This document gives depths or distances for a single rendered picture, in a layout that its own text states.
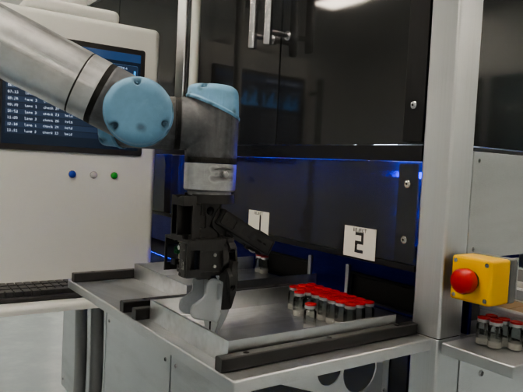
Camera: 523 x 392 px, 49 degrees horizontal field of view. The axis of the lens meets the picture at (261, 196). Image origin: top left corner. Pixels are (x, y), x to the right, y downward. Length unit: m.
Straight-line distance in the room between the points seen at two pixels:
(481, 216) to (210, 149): 0.52
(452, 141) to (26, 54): 0.66
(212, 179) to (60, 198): 0.93
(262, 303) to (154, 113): 0.61
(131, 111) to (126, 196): 1.10
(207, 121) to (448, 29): 0.46
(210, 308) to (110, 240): 0.93
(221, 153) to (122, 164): 0.95
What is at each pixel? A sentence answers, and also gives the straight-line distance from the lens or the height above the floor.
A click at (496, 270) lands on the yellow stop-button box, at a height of 1.02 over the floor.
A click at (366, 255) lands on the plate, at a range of 1.11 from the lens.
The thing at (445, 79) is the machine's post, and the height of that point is 1.32.
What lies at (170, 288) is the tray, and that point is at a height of 0.89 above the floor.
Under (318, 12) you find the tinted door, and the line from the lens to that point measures 1.29.
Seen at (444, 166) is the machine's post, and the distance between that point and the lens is 1.00.
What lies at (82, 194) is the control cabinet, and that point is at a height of 1.05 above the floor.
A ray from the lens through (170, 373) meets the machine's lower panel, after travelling 1.87.
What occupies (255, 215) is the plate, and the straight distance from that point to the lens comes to 1.39.
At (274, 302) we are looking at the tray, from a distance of 1.17.
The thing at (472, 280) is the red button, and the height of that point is 1.00.
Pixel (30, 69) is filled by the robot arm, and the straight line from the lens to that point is 0.67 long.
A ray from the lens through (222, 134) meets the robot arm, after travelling 0.79.
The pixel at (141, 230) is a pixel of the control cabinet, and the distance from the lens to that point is 1.75.
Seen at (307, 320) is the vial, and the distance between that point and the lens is 0.99.
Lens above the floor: 1.16
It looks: 3 degrees down
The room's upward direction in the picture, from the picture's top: 3 degrees clockwise
